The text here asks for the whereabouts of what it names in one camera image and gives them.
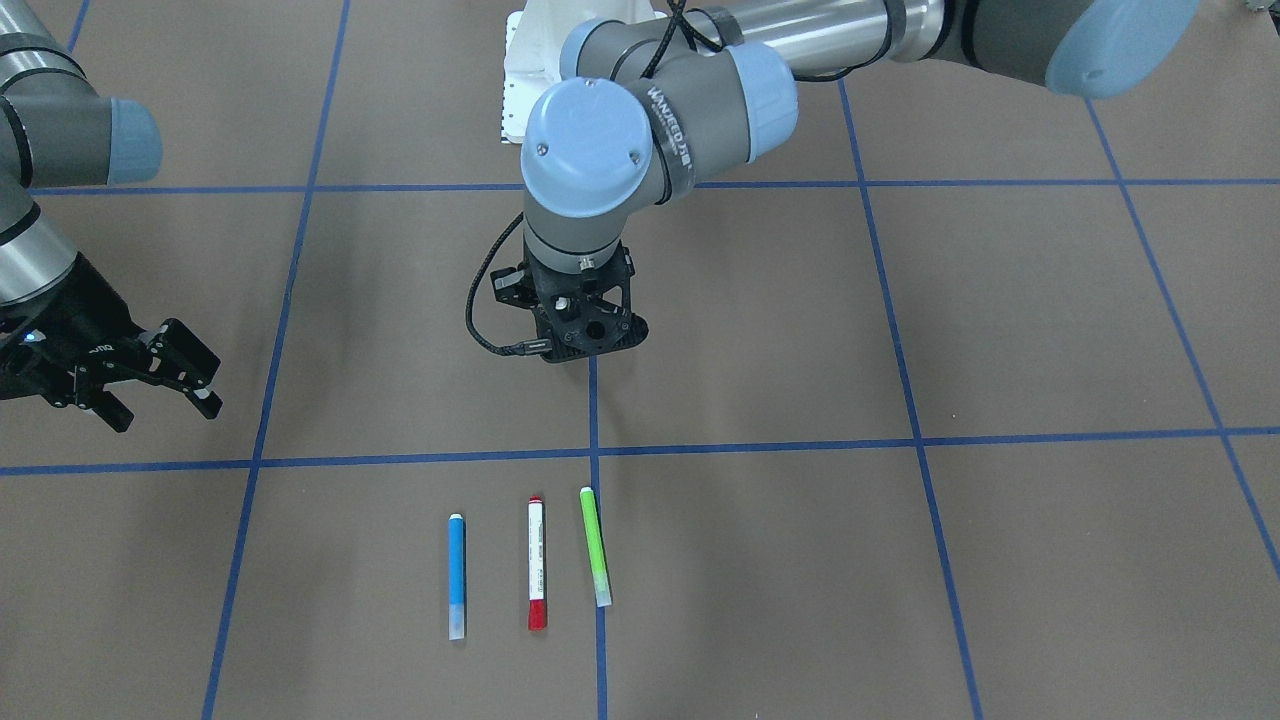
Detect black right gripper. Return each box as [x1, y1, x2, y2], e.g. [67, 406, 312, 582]
[1, 255, 223, 433]

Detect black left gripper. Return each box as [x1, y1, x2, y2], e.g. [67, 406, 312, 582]
[490, 246, 635, 327]

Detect blue highlighter pen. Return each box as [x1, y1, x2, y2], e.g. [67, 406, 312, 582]
[447, 512, 467, 642]

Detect green highlighter pen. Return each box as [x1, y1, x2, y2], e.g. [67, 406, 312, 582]
[579, 486, 613, 609]

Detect red and white marker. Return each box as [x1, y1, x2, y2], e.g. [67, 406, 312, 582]
[527, 495, 548, 632]

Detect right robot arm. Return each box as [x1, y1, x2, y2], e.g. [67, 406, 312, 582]
[1, 1, 223, 433]

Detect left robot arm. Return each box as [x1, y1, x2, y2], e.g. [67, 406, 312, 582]
[477, 1, 1198, 363]

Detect brown table mat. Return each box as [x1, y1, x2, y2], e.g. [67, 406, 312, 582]
[3, 1, 1277, 719]

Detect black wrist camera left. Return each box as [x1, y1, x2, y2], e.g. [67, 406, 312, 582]
[534, 310, 649, 364]

